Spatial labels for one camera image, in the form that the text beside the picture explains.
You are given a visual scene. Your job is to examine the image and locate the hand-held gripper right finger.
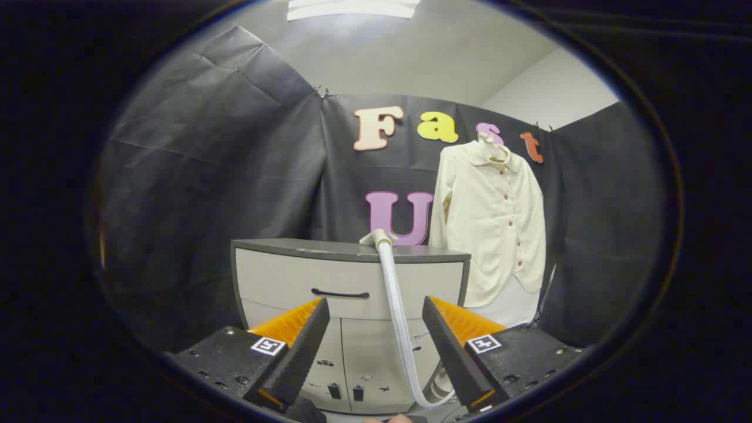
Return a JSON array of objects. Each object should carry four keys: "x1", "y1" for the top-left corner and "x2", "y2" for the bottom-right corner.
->
[{"x1": 422, "y1": 296, "x2": 588, "y2": 415}]

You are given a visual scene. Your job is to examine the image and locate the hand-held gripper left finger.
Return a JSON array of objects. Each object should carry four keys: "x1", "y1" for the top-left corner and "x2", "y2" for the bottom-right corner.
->
[{"x1": 166, "y1": 297, "x2": 331, "y2": 421}]

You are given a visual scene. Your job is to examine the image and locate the cream button-up shirt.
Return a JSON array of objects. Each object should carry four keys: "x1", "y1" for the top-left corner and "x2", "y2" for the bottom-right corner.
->
[{"x1": 429, "y1": 139, "x2": 547, "y2": 308}]

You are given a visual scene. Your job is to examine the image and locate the grey metal clothes stand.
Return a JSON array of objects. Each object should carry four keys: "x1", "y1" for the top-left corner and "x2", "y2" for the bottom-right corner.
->
[{"x1": 532, "y1": 264, "x2": 557, "y2": 327}]

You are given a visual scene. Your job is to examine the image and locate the white plastic clothes hanger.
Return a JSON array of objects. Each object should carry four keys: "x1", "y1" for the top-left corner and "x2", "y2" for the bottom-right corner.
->
[{"x1": 478, "y1": 132, "x2": 511, "y2": 165}]

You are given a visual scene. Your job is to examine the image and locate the grey and white cabinet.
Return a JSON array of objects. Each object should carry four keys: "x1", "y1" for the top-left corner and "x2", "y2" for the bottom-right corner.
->
[{"x1": 231, "y1": 238, "x2": 472, "y2": 415}]

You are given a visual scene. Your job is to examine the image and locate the white hanging cloth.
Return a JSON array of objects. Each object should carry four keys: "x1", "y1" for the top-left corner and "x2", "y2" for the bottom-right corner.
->
[{"x1": 467, "y1": 273, "x2": 544, "y2": 328}]

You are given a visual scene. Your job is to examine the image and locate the black backdrop cloth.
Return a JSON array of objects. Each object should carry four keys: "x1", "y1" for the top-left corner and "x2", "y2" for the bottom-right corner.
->
[{"x1": 94, "y1": 25, "x2": 664, "y2": 353}]

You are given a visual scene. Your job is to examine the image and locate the ceiling light panel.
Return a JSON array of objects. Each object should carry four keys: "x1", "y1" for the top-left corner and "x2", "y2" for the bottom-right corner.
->
[{"x1": 287, "y1": 0, "x2": 421, "y2": 22}]

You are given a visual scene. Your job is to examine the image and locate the black cabinet drawer handle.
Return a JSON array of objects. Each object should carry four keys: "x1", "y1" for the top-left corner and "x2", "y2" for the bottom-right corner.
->
[{"x1": 311, "y1": 288, "x2": 370, "y2": 300}]

